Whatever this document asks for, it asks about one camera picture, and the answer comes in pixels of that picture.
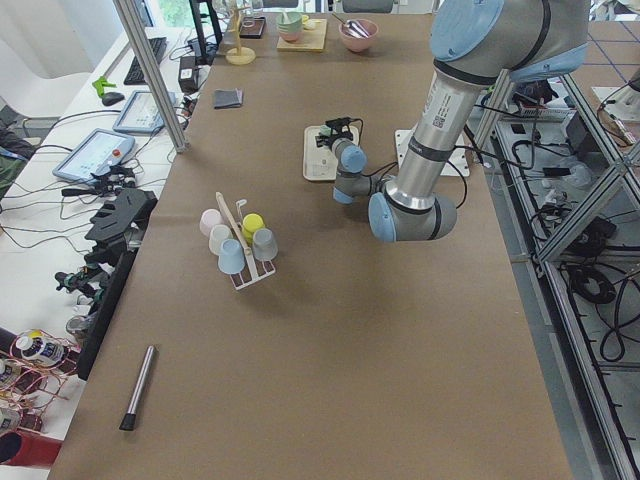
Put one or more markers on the grey cup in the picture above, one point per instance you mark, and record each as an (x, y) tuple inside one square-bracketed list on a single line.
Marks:
[(264, 245)]

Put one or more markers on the green cup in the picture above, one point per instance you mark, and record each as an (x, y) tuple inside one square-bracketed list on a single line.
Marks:
[(325, 131)]

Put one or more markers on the copper wire bottle rack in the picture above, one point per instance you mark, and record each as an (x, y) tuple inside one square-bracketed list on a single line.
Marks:
[(35, 365)]

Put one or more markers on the black slotted stand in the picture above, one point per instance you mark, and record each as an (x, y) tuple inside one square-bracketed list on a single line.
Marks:
[(109, 224)]

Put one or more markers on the teach pendant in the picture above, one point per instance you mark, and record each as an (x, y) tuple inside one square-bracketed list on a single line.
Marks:
[(94, 156), (139, 116)]

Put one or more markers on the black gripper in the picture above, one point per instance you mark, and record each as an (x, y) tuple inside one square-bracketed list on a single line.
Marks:
[(326, 142)]

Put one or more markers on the near teach pendant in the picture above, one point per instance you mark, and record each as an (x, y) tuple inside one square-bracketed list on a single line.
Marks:
[(94, 156)]

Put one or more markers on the bamboo cutting board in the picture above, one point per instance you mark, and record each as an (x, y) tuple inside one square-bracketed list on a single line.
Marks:
[(312, 38)]

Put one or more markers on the blue cup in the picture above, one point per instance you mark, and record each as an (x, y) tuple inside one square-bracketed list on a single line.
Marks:
[(231, 258)]

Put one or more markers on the black computer mouse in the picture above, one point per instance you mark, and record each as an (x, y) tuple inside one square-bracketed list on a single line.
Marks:
[(112, 98)]

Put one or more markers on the cream rabbit print tray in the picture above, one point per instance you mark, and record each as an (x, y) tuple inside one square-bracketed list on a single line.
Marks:
[(320, 164)]

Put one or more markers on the pink cup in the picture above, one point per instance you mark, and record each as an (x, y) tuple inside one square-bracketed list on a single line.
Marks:
[(208, 220)]

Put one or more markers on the black power adapter box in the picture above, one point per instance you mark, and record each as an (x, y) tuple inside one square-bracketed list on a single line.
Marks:
[(188, 75)]

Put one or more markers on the metal scoop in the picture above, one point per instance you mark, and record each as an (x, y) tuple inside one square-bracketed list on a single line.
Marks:
[(352, 27)]

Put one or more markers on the green top bowl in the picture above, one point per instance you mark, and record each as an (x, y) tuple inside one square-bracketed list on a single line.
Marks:
[(289, 26)]

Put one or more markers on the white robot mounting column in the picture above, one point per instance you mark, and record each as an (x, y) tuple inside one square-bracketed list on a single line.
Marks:
[(456, 164)]

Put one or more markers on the white cup rack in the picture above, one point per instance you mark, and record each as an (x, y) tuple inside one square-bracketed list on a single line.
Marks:
[(253, 270)]

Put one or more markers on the folded grey cloth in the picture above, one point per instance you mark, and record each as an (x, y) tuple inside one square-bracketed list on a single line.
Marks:
[(224, 99)]

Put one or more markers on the wooden mug tree stand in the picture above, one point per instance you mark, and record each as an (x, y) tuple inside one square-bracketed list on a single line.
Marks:
[(236, 12)]

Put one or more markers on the aluminium frame post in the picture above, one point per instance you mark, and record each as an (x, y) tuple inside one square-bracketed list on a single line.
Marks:
[(135, 30)]

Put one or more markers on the black tray with glasses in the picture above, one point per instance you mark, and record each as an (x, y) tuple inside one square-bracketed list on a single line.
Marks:
[(252, 28)]

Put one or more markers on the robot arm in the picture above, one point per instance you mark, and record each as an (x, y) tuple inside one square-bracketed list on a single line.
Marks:
[(471, 42)]

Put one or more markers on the far teach pendant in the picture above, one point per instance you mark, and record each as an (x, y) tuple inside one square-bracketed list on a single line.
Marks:
[(139, 116)]

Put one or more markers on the green clamp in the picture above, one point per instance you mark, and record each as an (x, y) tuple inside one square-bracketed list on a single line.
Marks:
[(101, 84)]

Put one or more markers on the pink ice bowl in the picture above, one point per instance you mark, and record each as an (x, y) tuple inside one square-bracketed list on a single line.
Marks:
[(360, 44)]

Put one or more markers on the yellow cup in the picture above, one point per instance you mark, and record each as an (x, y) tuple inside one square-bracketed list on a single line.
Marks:
[(251, 223)]

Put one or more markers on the cream cup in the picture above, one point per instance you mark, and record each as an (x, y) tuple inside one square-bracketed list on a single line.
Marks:
[(218, 234)]

